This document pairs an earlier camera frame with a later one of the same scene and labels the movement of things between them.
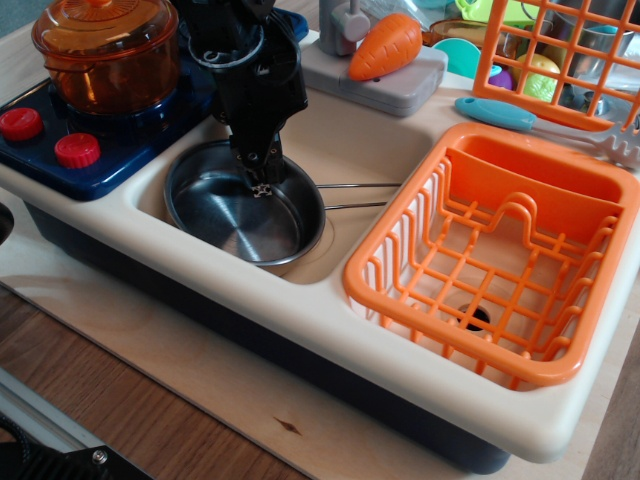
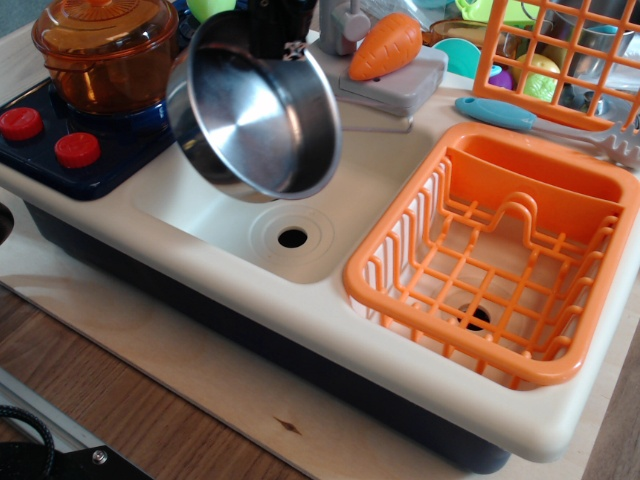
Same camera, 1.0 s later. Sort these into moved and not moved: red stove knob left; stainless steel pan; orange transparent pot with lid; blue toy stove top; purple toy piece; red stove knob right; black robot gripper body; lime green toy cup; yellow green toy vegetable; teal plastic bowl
Moved: black robot gripper body; stainless steel pan
Not moved: red stove knob left; purple toy piece; teal plastic bowl; red stove knob right; yellow green toy vegetable; blue toy stove top; lime green toy cup; orange transparent pot with lid
